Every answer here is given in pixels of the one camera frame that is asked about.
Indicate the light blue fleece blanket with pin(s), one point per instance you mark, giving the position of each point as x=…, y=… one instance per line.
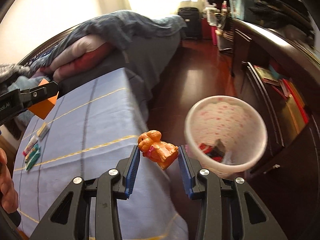
x=22, y=82

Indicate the pink folded quilt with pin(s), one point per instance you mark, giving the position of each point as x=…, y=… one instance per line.
x=82, y=52

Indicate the dark wooden headboard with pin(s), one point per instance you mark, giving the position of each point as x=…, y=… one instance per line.
x=50, y=42

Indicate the pale yellow small packet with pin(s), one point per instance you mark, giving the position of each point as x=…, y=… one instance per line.
x=43, y=130

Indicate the orange dog toy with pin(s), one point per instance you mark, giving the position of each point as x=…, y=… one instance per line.
x=155, y=147

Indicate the white pink-dotted trash bin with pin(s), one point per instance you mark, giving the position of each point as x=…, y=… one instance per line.
x=220, y=120

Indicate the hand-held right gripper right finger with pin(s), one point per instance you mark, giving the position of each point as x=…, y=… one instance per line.
x=185, y=172

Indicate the gold patterned book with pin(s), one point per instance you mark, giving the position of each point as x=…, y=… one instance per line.
x=265, y=73

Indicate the pink tube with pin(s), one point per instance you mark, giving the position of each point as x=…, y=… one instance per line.
x=30, y=146

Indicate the black suitcase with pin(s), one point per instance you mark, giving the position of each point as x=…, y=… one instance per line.
x=190, y=22

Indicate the blue duvet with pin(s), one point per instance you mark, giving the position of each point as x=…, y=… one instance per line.
x=125, y=27

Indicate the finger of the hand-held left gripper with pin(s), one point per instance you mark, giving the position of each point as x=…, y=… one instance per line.
x=37, y=93

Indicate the bed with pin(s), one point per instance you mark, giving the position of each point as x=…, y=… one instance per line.
x=150, y=62

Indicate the person's left hand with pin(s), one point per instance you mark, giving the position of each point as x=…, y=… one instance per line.
x=8, y=192

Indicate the blue star pillow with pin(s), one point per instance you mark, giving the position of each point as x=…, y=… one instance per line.
x=42, y=56

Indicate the folded dark clothes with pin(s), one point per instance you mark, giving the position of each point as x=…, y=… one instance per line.
x=280, y=10

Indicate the teal bag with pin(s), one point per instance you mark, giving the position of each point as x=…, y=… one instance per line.
x=236, y=2

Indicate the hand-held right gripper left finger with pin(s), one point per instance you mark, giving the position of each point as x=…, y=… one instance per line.
x=132, y=170

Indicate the dark wooden dresser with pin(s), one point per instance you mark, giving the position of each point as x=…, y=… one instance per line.
x=262, y=105

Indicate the red flat box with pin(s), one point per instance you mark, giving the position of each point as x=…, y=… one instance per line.
x=295, y=102

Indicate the orange box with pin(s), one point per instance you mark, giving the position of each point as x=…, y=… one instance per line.
x=42, y=108

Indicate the teal small packet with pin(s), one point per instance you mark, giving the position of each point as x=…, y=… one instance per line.
x=32, y=157

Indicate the grey knitted blanket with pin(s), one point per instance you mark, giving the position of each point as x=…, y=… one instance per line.
x=12, y=73

